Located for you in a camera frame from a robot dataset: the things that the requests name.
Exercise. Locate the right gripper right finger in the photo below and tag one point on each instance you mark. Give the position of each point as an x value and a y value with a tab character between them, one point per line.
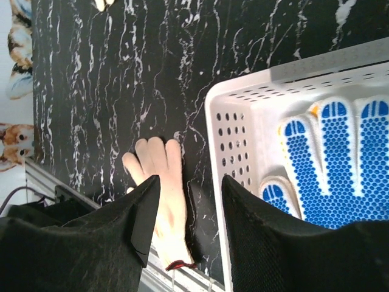
273	251

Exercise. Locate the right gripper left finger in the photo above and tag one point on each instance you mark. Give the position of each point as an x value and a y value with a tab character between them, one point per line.
65	247

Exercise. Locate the cream glove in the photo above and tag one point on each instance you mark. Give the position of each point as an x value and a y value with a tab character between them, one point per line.
153	156
102	4

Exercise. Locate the blue dotted glove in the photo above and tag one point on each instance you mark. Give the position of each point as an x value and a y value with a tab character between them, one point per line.
348	180

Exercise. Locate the yellow dotted white glove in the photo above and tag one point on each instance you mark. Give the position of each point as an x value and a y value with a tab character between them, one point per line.
300	132

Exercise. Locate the white perforated storage basket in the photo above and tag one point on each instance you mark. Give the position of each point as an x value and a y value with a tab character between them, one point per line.
242	114

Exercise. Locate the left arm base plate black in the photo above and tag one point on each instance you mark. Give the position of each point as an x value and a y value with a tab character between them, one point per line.
64	193

